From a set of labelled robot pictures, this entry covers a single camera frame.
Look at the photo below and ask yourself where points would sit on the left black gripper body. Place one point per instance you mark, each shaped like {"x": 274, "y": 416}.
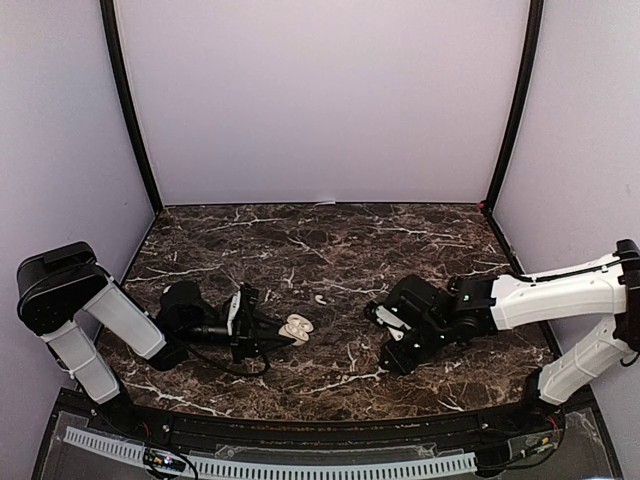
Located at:
{"x": 240, "y": 333}

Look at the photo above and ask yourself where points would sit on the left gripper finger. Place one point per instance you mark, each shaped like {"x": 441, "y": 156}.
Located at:
{"x": 265, "y": 347}
{"x": 264, "y": 324}

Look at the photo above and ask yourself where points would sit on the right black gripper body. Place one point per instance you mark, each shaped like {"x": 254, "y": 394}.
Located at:
{"x": 430, "y": 337}

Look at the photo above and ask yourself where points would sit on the small white charging case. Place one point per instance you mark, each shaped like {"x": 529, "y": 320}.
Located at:
{"x": 297, "y": 328}

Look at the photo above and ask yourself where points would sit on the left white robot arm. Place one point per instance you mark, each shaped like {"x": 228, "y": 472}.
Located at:
{"x": 62, "y": 288}

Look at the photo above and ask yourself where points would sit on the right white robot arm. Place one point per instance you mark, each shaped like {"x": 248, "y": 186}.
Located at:
{"x": 607, "y": 287}

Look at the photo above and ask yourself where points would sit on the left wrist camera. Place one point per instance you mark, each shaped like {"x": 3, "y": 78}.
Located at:
{"x": 238, "y": 311}

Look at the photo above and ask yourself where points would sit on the black front rail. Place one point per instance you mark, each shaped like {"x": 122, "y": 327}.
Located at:
{"x": 483, "y": 428}

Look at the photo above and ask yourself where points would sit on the white slotted cable duct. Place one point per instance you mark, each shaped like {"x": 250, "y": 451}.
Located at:
{"x": 235, "y": 462}

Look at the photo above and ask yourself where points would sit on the right black frame post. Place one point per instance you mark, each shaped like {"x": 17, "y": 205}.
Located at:
{"x": 530, "y": 43}

